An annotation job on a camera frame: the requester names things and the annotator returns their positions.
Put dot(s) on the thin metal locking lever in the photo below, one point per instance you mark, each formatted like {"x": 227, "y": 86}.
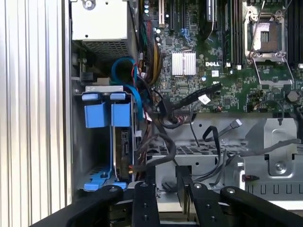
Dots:
{"x": 257, "y": 28}

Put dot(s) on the silver chipset heat sink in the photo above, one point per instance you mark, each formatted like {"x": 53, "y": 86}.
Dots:
{"x": 183, "y": 63}

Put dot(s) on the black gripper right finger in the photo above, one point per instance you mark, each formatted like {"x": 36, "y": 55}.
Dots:
{"x": 203, "y": 205}

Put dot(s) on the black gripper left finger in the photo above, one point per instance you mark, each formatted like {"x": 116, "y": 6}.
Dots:
{"x": 144, "y": 203}

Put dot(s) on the empty blue disk carrier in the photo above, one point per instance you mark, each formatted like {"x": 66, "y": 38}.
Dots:
{"x": 95, "y": 116}

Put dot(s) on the dark grey PC case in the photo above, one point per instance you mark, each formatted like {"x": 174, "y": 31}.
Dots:
{"x": 78, "y": 146}

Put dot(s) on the silver power supply unit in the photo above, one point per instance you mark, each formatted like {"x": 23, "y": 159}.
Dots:
{"x": 99, "y": 21}

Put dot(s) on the small red black connector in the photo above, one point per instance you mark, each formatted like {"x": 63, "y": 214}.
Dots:
{"x": 251, "y": 177}

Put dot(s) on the black RAM slot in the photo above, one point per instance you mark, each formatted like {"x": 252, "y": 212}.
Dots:
{"x": 291, "y": 30}
{"x": 299, "y": 30}
{"x": 237, "y": 35}
{"x": 227, "y": 35}

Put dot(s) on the black expansion slot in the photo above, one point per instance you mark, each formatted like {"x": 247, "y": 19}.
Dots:
{"x": 171, "y": 14}
{"x": 182, "y": 14}

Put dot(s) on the white expansion slot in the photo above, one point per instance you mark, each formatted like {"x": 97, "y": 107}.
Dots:
{"x": 161, "y": 11}

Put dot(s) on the hard disk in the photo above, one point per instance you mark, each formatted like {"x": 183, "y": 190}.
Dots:
{"x": 119, "y": 113}

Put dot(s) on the metal socket cover frame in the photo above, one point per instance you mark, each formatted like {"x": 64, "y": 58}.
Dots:
{"x": 275, "y": 82}

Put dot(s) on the silver metal bracket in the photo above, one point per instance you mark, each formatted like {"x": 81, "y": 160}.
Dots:
{"x": 281, "y": 132}

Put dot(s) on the green motherboard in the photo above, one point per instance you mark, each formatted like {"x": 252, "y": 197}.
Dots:
{"x": 236, "y": 94}

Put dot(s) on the metal disk bay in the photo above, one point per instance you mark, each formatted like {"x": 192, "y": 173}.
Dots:
{"x": 104, "y": 88}

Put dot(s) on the CPU socket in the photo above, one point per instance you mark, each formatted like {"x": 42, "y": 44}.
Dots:
{"x": 267, "y": 37}

